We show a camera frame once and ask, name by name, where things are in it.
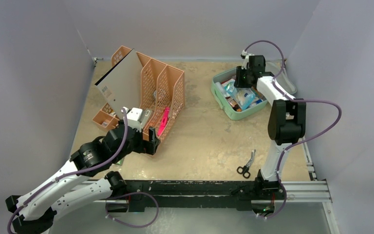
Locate blue wipes packet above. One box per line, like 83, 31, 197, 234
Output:
226, 85, 256, 110

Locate mint green storage case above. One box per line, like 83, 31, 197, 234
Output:
210, 61, 297, 121

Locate small white plastic bottle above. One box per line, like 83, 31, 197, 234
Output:
215, 82, 226, 97

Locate brown bottle orange cap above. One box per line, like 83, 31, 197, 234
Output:
226, 97, 242, 112

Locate black handled scissors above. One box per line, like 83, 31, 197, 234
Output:
236, 149, 257, 179

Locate green orange dressing packet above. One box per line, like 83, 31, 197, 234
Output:
254, 89, 266, 104

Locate white gauze pad packet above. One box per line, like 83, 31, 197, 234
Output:
222, 78, 235, 89

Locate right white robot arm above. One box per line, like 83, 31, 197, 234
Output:
234, 52, 306, 198

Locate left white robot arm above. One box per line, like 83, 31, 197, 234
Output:
5, 123, 161, 234

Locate pink marker pen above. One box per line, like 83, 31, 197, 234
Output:
157, 107, 170, 136

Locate grey folder board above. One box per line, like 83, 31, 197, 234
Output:
95, 49, 143, 118

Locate pink plastic desk organizer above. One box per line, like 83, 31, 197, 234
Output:
93, 46, 185, 142

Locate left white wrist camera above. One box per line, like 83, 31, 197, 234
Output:
121, 107, 144, 132

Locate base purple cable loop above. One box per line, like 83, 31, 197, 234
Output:
105, 188, 161, 228

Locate black table front rail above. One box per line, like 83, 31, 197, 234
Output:
50, 179, 331, 214

